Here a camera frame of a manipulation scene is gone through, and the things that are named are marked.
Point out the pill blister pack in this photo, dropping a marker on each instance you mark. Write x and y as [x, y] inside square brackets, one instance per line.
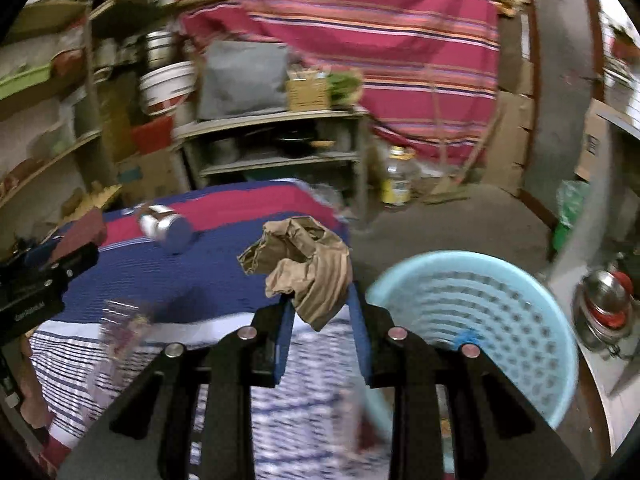
[123, 325]

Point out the white plastic bucket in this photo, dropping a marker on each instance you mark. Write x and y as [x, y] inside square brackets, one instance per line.
[164, 89]

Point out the striped plaid tablecloth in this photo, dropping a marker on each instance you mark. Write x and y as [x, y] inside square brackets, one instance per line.
[196, 297]

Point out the white-label spice jar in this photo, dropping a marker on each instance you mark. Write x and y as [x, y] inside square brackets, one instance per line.
[165, 226]

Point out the yellow utensil holder box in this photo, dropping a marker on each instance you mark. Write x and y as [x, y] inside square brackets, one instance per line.
[307, 91]

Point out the maroon scouring pad lower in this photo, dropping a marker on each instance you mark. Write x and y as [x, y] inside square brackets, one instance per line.
[90, 228]

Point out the red striped curtain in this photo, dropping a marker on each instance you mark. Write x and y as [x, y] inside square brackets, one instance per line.
[429, 67]

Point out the stacked steel pots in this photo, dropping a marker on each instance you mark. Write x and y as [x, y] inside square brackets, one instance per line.
[604, 312]

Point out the yellow-label oil bottle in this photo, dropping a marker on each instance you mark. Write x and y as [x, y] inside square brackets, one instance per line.
[400, 172]

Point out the light blue plastic basket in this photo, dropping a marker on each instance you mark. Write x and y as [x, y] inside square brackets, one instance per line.
[498, 405]

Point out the green plastic tray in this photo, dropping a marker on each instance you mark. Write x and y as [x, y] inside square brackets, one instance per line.
[24, 79]

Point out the red plastic basin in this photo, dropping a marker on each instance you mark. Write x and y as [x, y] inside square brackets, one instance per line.
[154, 135]

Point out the white kitchen counter cabinet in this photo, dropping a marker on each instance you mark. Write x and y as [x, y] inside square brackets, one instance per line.
[605, 237]

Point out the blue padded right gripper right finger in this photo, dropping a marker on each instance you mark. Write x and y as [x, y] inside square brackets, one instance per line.
[359, 330]

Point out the brown paper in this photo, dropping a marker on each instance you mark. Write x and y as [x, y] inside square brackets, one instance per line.
[302, 258]

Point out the cardboard box on floor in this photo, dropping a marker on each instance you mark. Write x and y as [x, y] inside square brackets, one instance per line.
[145, 177]

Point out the person's left hand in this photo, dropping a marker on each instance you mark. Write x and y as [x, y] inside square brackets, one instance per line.
[34, 408]

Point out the wooden wall shelving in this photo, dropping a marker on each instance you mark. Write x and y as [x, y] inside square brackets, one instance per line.
[65, 135]

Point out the green leafy vegetables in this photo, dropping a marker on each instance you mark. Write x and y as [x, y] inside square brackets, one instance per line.
[345, 87]

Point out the grey cushion bag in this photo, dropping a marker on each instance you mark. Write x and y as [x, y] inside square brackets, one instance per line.
[243, 78]

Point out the steel pot on shelf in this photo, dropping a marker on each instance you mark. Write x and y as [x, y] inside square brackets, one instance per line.
[160, 48]

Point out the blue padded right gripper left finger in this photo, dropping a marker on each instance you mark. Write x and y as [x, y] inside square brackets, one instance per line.
[284, 337]

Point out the blue plastic bag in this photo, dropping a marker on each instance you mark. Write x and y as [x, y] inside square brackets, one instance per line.
[466, 337]

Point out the grey low shelf unit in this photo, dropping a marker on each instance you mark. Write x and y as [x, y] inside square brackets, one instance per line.
[328, 148]

